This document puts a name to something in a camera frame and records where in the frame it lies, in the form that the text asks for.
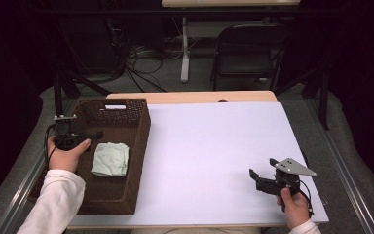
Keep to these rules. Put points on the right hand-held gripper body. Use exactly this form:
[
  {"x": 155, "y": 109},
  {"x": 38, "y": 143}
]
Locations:
[{"x": 287, "y": 178}]

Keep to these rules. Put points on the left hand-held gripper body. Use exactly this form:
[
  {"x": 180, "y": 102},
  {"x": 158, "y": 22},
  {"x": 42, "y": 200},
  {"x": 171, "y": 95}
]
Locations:
[{"x": 65, "y": 135}]

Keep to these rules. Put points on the pale green cloth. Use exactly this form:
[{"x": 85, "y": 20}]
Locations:
[{"x": 110, "y": 159}]

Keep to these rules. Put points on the brown woven basket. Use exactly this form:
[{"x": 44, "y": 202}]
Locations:
[{"x": 110, "y": 195}]

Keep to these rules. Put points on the person's left hand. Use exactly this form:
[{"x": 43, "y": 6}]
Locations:
[{"x": 65, "y": 159}]

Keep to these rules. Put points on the person's right hand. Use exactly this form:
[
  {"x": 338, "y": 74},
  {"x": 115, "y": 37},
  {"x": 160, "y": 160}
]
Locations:
[{"x": 293, "y": 208}]

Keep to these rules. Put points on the black metal stand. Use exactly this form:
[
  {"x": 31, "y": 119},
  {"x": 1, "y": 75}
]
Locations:
[
  {"x": 58, "y": 97},
  {"x": 323, "y": 97}
]

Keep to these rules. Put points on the white table mat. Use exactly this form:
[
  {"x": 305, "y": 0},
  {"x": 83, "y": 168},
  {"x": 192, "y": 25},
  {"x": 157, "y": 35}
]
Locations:
[{"x": 214, "y": 146}]

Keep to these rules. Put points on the light wooden table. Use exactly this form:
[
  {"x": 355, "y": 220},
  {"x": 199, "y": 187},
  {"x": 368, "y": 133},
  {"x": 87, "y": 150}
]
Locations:
[{"x": 191, "y": 96}]

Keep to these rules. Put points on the black folding chair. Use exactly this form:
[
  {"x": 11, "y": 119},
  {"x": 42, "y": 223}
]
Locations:
[{"x": 245, "y": 61}]

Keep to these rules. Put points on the white desk with leg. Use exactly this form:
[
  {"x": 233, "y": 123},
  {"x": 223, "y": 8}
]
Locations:
[{"x": 185, "y": 48}]

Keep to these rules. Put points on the aluminium rail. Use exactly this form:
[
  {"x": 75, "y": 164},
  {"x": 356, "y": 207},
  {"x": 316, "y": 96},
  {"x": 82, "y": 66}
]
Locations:
[
  {"x": 19, "y": 185},
  {"x": 344, "y": 169}
]

